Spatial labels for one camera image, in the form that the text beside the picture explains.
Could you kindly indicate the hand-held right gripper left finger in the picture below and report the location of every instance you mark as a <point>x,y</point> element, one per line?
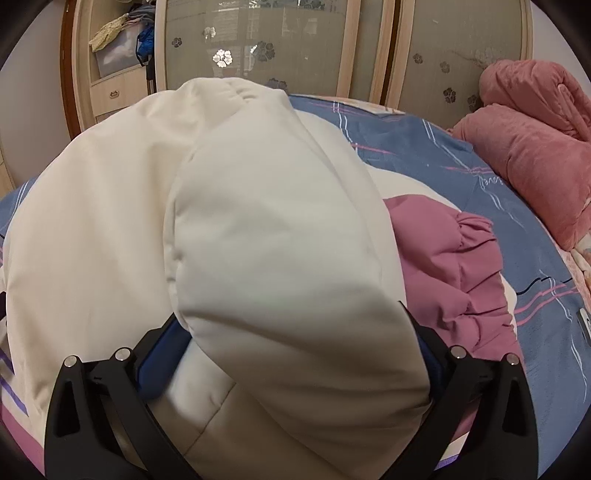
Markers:
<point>159,364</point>

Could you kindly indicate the beige wooden wardrobe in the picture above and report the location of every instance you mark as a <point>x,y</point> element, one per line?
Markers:
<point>348,46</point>

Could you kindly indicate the rolled pink quilt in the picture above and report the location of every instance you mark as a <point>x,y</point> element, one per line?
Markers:
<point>531,152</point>

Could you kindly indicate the pale yellow cloth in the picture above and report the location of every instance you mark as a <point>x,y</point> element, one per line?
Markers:
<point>104,39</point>

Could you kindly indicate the white and pink hooded jacket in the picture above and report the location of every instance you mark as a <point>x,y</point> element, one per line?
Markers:
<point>258,230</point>

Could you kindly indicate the frosted glass sliding door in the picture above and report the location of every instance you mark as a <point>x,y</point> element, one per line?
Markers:
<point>300,46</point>
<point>461,37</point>

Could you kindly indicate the translucent storage box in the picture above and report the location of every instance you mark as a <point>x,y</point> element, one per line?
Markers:
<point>115,57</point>

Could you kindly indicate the blue bag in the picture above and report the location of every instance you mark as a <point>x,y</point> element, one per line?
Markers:
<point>145,46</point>

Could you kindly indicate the beige wardrobe drawer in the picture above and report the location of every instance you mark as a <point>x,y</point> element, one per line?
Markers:
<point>115,92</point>

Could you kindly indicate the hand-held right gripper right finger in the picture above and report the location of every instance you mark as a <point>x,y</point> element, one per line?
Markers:
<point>435,374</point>

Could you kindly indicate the blue striped bed sheet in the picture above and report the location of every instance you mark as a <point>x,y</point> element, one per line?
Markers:
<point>461,184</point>

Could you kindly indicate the brown wooden door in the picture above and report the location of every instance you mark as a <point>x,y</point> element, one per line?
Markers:
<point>69,92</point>

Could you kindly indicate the grey folded clothes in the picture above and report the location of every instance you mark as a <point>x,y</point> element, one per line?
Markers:
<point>141,14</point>

